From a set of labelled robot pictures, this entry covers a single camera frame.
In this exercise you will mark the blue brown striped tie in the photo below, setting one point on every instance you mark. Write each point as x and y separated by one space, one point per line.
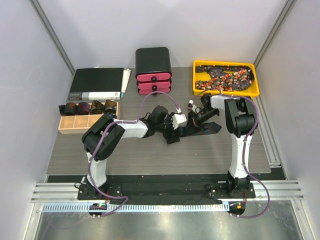
191 130

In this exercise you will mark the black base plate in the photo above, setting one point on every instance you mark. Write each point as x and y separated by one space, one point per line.
164 190

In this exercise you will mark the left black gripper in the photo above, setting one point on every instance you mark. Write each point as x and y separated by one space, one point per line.
170 138

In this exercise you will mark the wooden compartment organizer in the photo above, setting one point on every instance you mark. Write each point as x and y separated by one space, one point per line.
79 124

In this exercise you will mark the rolled red dark tie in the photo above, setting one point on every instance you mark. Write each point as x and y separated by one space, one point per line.
69 109

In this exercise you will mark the rolled brown patterned tie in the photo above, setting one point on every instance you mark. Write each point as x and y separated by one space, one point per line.
97 108

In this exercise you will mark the aluminium frame rail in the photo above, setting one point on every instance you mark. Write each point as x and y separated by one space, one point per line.
54 192

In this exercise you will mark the black pink drawer box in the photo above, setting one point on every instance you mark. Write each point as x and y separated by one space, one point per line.
153 70

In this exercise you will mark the white slotted cable duct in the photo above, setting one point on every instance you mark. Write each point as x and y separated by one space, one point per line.
129 208

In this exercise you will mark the rolled navy striped tie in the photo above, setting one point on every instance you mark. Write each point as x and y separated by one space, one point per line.
83 108

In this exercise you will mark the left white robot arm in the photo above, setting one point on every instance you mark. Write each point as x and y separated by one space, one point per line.
103 137

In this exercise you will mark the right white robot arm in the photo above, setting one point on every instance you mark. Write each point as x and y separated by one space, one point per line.
241 120

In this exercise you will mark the black flat box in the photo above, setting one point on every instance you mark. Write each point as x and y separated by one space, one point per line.
90 84

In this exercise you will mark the colourful floral tie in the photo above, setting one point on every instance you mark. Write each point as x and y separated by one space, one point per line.
225 77

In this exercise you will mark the yellow plastic tray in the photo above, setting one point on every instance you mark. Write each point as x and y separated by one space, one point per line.
253 91

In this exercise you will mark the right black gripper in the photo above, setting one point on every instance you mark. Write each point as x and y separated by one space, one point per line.
193 118

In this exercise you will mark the rolled blue gold tie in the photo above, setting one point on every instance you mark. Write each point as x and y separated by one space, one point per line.
113 116

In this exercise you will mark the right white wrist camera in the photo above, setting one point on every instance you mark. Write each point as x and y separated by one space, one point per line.
191 106

